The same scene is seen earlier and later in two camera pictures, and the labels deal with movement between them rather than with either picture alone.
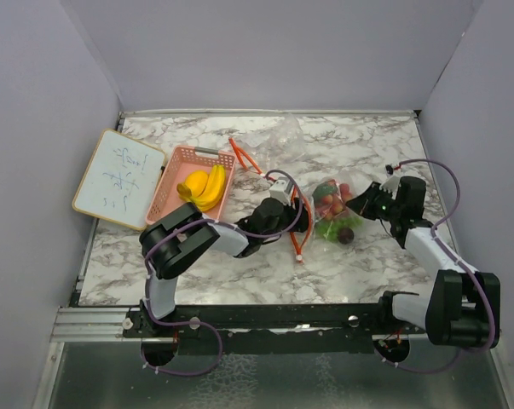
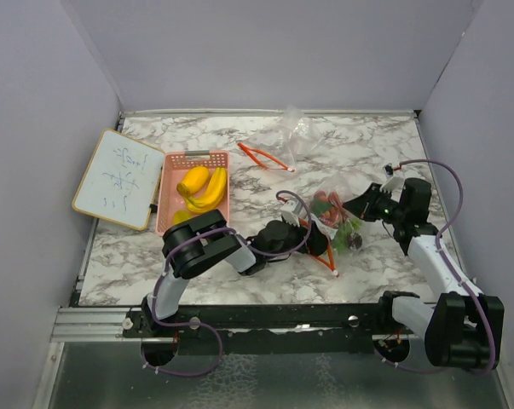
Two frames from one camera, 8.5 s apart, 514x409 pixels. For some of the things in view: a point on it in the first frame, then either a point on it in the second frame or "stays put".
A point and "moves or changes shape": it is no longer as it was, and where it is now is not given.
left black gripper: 292,215 -> 317,243
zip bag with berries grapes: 335,229 moves or changes shape
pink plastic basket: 181,162 moves or changes shape
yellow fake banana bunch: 202,188 moves or changes shape
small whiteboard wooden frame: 120,181 stays put
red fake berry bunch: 334,204 moves or changes shape
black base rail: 272,330 stays put
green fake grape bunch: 330,228 -> 341,234
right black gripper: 362,204 stays put
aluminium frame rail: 93,325 stays put
